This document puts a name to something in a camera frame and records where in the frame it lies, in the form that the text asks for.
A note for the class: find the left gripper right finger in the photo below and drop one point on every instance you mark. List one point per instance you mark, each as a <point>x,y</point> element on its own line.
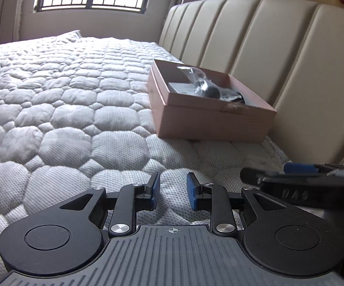
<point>213,198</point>

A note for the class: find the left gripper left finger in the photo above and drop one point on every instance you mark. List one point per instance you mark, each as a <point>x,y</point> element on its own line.
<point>130,200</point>

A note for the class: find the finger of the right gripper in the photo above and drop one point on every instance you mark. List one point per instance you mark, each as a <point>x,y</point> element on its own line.
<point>251,176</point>

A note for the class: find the clear plastic bag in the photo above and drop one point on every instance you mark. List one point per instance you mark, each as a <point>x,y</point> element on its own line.
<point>197,78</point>

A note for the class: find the black round object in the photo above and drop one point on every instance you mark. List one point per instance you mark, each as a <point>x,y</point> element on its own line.
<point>223,94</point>

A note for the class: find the pink cardboard box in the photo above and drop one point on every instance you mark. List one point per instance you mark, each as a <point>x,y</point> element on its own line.
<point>180,116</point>

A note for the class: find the white small box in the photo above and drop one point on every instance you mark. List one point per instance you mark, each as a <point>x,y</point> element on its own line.
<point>182,88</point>

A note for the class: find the grey quilted mattress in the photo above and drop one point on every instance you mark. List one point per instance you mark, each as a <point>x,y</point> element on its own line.
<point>75,114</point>

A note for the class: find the beige padded headboard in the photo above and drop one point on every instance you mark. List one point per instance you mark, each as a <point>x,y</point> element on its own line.
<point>289,52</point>

